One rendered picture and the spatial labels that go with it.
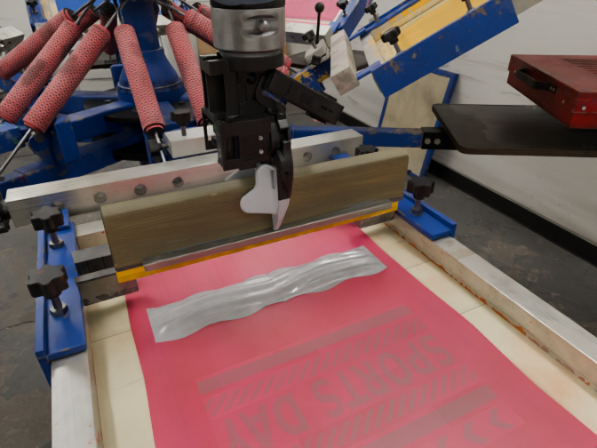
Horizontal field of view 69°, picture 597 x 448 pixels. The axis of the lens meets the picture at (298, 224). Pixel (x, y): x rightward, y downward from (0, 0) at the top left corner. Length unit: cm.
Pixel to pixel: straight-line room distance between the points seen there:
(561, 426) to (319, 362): 27
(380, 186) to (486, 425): 32
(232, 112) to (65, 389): 34
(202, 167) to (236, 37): 43
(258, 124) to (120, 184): 41
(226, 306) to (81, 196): 34
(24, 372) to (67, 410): 155
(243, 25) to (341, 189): 25
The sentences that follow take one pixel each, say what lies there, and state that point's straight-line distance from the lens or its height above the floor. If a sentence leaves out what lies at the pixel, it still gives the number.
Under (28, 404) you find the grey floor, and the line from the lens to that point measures 196.
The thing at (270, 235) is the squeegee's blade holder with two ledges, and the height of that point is 107.
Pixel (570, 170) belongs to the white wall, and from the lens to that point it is 269.
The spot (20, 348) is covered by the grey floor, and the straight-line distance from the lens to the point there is 218.
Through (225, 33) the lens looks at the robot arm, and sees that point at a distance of 47.
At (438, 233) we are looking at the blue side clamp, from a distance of 73.
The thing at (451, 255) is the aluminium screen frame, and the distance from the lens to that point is 70.
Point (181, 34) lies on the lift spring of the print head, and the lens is 121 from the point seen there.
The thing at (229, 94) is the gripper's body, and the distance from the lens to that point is 48.
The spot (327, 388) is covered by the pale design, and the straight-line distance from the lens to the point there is 53.
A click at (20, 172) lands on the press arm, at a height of 93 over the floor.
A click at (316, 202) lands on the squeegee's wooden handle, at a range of 58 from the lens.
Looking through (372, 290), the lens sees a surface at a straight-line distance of 66.
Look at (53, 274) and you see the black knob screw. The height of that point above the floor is 106.
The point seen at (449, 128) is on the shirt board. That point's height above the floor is 95.
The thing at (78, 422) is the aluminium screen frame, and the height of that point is 99.
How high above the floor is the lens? 138
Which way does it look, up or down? 32 degrees down
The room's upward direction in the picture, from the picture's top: straight up
